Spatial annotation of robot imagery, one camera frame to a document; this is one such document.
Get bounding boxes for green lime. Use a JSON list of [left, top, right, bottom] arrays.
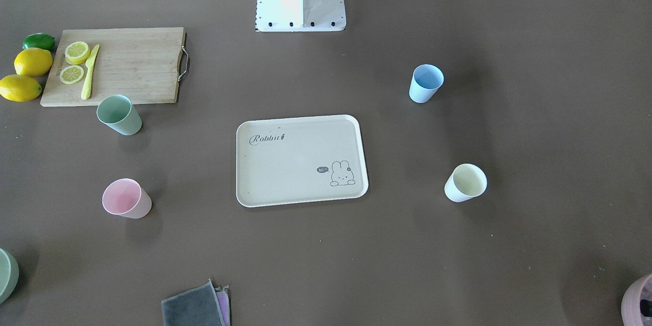
[[22, 32, 56, 51]]

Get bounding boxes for green bowl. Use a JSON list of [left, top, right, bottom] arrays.
[[0, 249, 19, 304]]

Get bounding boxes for yellow lemon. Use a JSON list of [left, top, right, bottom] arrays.
[[14, 47, 53, 77], [1, 74, 42, 102]]

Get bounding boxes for green cup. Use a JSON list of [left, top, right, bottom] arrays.
[[96, 95, 142, 135]]

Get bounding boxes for lemon slice lower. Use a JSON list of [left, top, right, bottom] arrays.
[[59, 65, 85, 85]]

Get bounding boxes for pink bowl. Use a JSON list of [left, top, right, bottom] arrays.
[[621, 275, 651, 325]]

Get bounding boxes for cream white cup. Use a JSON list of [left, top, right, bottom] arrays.
[[444, 164, 487, 202]]

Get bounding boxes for purple cloth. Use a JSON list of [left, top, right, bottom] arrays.
[[215, 286, 231, 326]]

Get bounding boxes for yellow lemon lower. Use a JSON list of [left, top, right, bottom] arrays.
[[1, 74, 42, 102]]

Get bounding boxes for beige rabbit tray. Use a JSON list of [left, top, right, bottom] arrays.
[[236, 115, 369, 208]]

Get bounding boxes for pink cup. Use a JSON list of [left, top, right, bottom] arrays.
[[102, 178, 153, 219]]

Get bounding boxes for blue cup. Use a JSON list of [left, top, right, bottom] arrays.
[[409, 64, 445, 103]]

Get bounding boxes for grey cloth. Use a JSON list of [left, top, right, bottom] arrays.
[[161, 280, 223, 325]]

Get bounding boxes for yellow plastic knife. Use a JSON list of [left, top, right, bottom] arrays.
[[80, 44, 100, 99]]

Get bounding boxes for lemon slice upper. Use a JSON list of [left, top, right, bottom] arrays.
[[64, 41, 91, 65]]

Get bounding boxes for bamboo cutting board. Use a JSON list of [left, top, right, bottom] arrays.
[[40, 27, 186, 107]]

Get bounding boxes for yellow lemon upper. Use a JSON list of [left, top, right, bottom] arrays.
[[14, 47, 53, 77]]

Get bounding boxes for lemon slice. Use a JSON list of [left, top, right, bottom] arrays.
[[64, 41, 91, 65], [59, 65, 85, 85]]

